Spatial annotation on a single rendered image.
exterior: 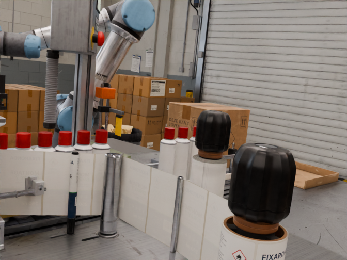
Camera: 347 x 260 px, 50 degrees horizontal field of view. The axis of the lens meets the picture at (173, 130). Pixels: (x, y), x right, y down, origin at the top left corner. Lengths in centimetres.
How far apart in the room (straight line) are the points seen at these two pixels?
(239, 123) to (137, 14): 73
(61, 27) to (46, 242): 51
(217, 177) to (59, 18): 54
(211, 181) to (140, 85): 409
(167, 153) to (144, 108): 373
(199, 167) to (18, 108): 380
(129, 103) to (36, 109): 120
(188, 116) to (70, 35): 79
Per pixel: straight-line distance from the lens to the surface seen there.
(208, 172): 87
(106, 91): 109
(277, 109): 550
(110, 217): 86
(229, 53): 591
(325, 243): 117
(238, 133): 174
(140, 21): 130
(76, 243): 86
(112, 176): 83
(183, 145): 120
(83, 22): 98
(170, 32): 678
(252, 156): 47
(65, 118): 129
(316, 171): 196
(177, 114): 168
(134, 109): 499
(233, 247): 50
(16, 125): 456
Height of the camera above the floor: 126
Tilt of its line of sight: 9 degrees down
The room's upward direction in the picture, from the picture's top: 6 degrees clockwise
